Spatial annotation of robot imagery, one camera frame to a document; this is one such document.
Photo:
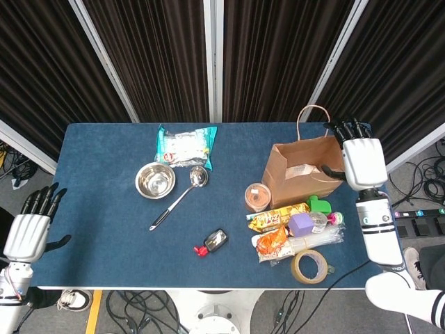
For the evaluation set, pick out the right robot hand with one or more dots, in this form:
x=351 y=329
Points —
x=365 y=163

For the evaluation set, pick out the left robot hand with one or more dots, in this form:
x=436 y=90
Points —
x=28 y=236

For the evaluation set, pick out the small clear plastic jar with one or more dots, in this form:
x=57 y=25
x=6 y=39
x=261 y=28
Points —
x=320 y=222

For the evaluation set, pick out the purple foam cube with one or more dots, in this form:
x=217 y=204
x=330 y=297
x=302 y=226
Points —
x=300 y=224

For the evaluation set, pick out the orange snack packet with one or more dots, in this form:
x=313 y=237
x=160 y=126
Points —
x=273 y=243

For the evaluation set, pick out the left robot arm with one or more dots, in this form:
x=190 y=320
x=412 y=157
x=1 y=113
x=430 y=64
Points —
x=10 y=306

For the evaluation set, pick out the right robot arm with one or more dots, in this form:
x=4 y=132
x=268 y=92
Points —
x=380 y=236

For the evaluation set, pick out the brown paper bag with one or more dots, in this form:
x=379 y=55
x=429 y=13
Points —
x=295 y=195

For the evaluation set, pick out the white paper scrap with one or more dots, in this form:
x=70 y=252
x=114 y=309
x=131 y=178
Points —
x=16 y=183

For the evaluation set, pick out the yellow pink feather shuttlecock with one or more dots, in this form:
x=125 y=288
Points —
x=336 y=218

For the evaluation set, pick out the green plastic block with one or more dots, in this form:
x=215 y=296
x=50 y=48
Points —
x=320 y=207

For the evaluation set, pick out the black trouser leg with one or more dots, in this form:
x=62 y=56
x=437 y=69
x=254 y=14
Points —
x=434 y=264
x=41 y=299

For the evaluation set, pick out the white black sneaker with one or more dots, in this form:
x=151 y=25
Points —
x=74 y=299

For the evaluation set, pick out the black pedal strip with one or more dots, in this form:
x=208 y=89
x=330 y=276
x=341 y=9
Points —
x=420 y=222

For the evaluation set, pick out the dark pleated curtain panel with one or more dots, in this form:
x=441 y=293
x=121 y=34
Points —
x=400 y=69
x=271 y=52
x=34 y=69
x=156 y=52

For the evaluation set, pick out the gold biscuit packet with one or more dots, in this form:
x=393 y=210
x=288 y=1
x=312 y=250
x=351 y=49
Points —
x=278 y=217

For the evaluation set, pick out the clear jar of rubber bands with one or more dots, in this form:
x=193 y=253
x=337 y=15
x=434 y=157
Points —
x=257 y=198

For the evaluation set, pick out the grey shoe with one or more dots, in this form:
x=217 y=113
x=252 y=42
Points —
x=413 y=268

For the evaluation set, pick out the brown tape roll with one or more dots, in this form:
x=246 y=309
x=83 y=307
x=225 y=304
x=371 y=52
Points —
x=297 y=271

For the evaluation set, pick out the stainless steel bowl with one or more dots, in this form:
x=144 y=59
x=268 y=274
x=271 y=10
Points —
x=154 y=181

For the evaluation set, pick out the black red car key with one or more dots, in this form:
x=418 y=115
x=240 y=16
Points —
x=217 y=240

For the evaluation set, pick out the teal plastic food packet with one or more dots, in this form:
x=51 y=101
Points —
x=184 y=146

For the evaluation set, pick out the white partition frame post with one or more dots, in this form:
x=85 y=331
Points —
x=417 y=150
x=212 y=52
x=106 y=66
x=28 y=148
x=334 y=61

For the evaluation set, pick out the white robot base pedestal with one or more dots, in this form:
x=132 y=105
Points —
x=212 y=313

